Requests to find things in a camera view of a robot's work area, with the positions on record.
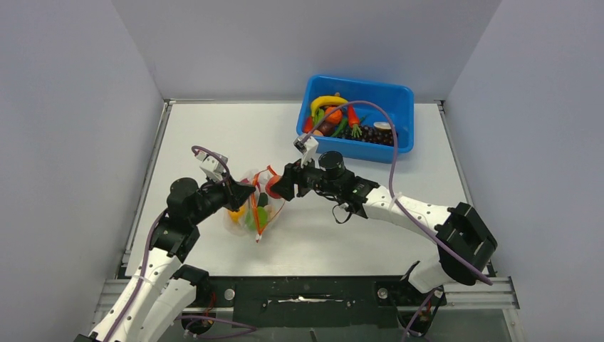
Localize orange toy carrot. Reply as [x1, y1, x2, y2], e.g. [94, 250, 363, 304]
[347, 105, 363, 138]

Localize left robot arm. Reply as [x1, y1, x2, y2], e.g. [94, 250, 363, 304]
[76, 177, 255, 341]

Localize blue plastic bin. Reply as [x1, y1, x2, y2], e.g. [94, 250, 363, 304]
[296, 75, 415, 163]

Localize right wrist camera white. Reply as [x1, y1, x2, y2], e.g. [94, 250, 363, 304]
[293, 134, 318, 167]

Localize brown white toy mushroom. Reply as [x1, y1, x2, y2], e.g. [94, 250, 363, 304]
[373, 122, 392, 132]

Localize green toy lime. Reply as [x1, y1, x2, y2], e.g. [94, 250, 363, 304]
[244, 207, 269, 232]

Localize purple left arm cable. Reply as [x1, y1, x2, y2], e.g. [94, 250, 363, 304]
[101, 145, 232, 342]

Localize purple toy onion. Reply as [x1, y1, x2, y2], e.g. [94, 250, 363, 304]
[318, 121, 336, 137]

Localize orange toy tangerine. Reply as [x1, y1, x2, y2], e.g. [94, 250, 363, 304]
[324, 106, 343, 125]

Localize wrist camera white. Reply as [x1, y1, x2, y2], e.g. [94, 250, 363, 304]
[193, 149, 228, 184]
[293, 134, 318, 167]

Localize green toy chili pepper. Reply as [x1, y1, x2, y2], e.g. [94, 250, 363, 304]
[330, 118, 348, 138]

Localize green toy leaf vegetable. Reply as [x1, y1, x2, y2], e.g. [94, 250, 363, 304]
[313, 108, 325, 129]

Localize red toy chili pepper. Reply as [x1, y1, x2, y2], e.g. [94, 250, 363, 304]
[303, 116, 315, 133]

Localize toy peach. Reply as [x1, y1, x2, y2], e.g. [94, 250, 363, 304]
[264, 175, 281, 199]

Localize yellow toy bell pepper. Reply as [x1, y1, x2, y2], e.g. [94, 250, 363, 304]
[227, 204, 247, 224]

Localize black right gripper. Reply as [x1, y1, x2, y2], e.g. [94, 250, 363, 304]
[272, 152, 340, 201]

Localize dark toy grapes bunch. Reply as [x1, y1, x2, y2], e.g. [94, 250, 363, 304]
[339, 125, 394, 147]

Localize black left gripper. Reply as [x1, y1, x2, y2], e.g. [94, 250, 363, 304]
[189, 171, 256, 225]

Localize toy avocado half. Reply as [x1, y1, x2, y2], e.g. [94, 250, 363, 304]
[256, 192, 269, 207]

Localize yellow toy banana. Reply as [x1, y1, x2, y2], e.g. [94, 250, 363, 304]
[310, 94, 348, 118]

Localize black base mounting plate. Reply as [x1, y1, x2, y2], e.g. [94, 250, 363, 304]
[181, 266, 447, 333]

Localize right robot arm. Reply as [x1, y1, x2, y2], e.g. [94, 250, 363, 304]
[269, 151, 497, 304]

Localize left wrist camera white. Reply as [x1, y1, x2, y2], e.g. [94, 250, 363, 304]
[193, 149, 228, 184]

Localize clear zip top bag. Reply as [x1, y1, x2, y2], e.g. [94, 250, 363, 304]
[224, 165, 286, 243]

